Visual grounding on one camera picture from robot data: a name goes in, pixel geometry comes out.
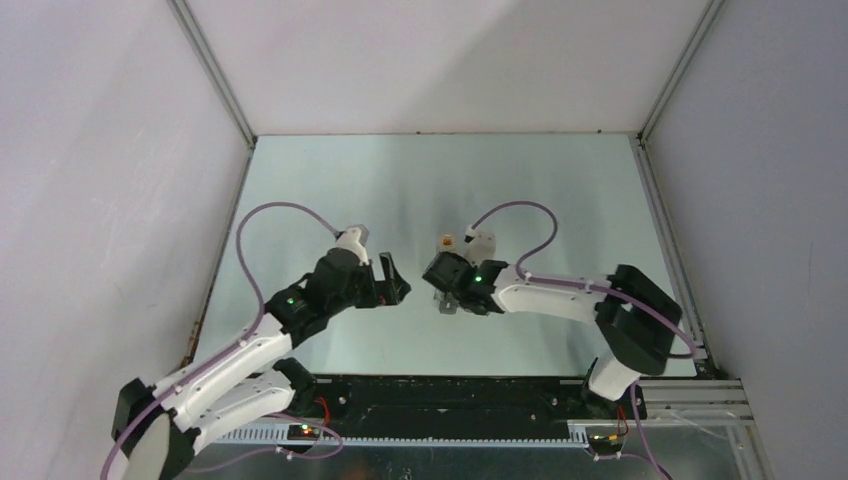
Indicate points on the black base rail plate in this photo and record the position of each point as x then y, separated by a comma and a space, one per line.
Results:
450, 407

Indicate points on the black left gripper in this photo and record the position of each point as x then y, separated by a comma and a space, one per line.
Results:
389, 291

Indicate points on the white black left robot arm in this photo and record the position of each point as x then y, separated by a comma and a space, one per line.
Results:
254, 376

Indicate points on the teal and clear pill box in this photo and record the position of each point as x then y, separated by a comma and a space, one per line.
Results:
445, 302

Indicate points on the aluminium right side rail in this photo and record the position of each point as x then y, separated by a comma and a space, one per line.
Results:
705, 366

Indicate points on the aluminium frame post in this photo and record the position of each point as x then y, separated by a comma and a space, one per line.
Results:
695, 40
198, 41

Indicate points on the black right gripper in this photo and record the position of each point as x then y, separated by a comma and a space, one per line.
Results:
461, 259

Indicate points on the white slotted cable duct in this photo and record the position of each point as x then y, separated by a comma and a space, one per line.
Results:
284, 435

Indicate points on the aluminium frame post right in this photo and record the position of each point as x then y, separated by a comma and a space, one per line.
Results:
695, 40

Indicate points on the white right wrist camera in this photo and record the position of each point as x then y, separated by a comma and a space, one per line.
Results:
478, 245

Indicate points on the aluminium frame post left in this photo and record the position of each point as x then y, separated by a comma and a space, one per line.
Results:
198, 41

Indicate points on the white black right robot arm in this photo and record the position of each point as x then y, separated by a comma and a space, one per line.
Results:
636, 318

